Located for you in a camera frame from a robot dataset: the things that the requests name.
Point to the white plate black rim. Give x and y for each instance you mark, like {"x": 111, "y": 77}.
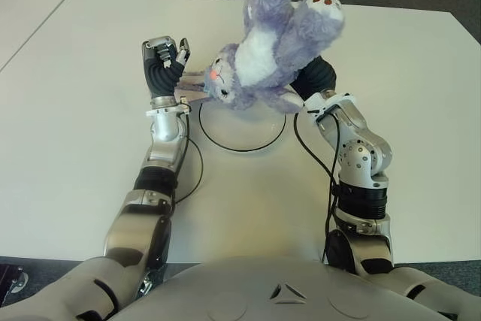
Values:
{"x": 240, "y": 131}

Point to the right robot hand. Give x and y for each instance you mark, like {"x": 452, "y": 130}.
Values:
{"x": 317, "y": 76}

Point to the grey robot torso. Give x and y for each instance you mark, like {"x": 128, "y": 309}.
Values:
{"x": 244, "y": 291}

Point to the chair caster wheel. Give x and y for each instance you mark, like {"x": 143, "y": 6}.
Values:
{"x": 17, "y": 279}

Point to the metal table leg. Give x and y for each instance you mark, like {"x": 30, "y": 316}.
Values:
{"x": 147, "y": 283}

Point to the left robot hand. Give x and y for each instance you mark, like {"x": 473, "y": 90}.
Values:
{"x": 161, "y": 73}

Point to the purple plush bunny doll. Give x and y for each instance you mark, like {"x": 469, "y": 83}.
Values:
{"x": 270, "y": 35}

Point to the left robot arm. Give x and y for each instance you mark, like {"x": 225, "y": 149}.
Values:
{"x": 161, "y": 148}

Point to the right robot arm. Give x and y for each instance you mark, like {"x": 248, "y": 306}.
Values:
{"x": 360, "y": 163}

